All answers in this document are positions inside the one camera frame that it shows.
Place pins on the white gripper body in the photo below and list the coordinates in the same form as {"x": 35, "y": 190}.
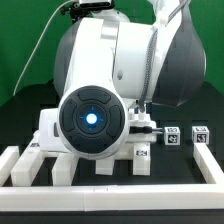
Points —
{"x": 50, "y": 140}

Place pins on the white chair seat block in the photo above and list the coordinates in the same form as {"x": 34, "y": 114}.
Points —
{"x": 136, "y": 146}

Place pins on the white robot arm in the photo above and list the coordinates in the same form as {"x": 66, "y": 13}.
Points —
{"x": 106, "y": 65}

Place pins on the white cube nut left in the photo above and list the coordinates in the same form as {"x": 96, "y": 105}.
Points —
{"x": 172, "y": 135}

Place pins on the white cube nut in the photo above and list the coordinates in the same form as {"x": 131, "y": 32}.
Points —
{"x": 172, "y": 135}
{"x": 200, "y": 134}

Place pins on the white U-shaped border fence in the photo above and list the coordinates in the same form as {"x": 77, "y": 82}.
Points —
{"x": 18, "y": 194}

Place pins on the white cube nut right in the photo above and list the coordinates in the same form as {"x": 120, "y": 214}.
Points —
{"x": 200, "y": 134}

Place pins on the black camera stand pole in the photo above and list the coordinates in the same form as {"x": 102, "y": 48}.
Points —
{"x": 74, "y": 11}

